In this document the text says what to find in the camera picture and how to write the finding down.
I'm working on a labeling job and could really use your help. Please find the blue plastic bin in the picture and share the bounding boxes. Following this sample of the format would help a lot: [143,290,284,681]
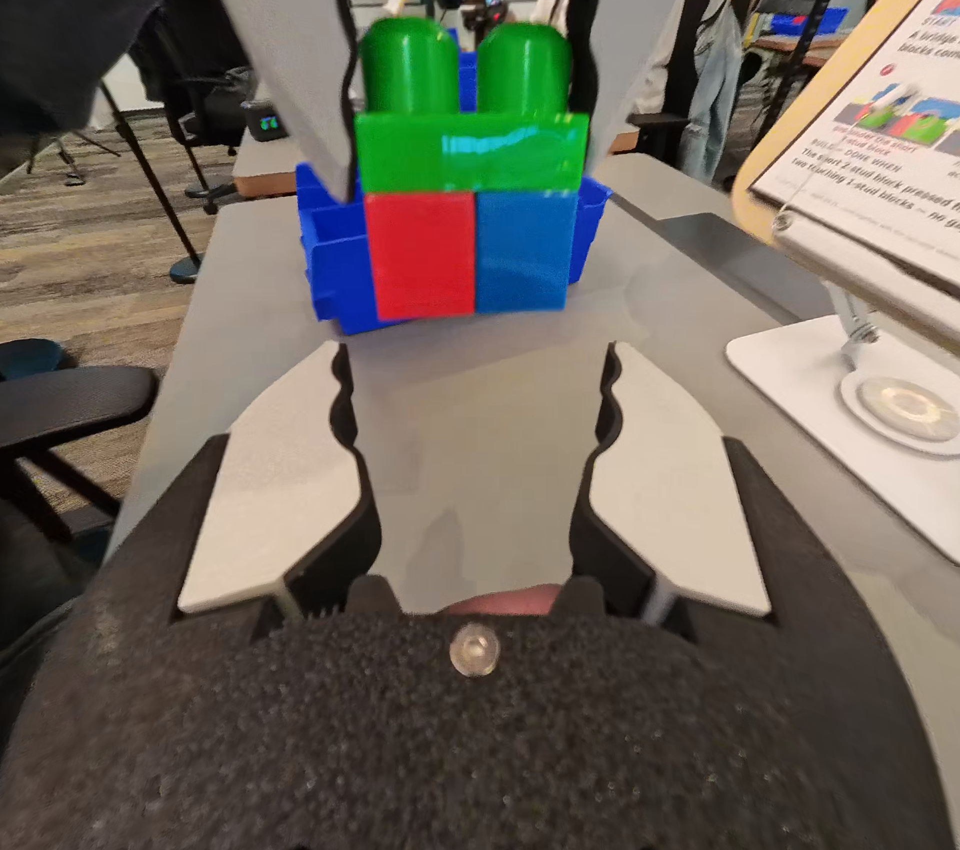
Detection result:
[771,6,850,37]
[294,48,614,335]

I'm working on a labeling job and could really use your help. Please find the person's right hand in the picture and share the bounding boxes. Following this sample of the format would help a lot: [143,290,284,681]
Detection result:
[446,584,562,617]

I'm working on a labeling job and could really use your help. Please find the white wooden document stand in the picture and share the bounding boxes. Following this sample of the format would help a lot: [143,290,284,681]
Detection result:
[723,0,960,560]

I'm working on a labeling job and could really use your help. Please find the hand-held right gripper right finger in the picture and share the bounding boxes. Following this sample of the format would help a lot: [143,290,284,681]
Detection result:
[568,340,774,626]

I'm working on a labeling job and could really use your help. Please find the black device green lights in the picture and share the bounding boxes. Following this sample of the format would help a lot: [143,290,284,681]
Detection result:
[240,100,290,142]

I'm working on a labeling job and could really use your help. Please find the black mesh chair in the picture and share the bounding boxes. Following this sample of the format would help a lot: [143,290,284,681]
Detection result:
[0,339,159,544]

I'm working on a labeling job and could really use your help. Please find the red one-stud block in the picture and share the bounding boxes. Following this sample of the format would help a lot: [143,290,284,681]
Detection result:
[363,190,479,320]

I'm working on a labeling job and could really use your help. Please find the printed instruction sheet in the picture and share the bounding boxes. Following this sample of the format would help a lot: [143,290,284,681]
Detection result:
[750,0,960,289]

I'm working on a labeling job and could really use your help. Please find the denim jacket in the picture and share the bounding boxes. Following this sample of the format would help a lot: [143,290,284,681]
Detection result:
[678,0,755,185]

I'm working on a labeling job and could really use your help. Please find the black office chair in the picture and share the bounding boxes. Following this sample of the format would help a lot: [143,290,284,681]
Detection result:
[131,3,260,157]

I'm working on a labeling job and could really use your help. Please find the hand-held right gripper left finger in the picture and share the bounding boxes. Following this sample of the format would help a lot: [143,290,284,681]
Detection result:
[176,340,384,622]

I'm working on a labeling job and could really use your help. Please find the black round base stand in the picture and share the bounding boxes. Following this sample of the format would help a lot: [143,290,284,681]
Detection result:
[97,81,205,286]

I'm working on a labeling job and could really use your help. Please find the green toy block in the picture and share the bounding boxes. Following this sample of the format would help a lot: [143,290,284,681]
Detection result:
[352,16,591,195]

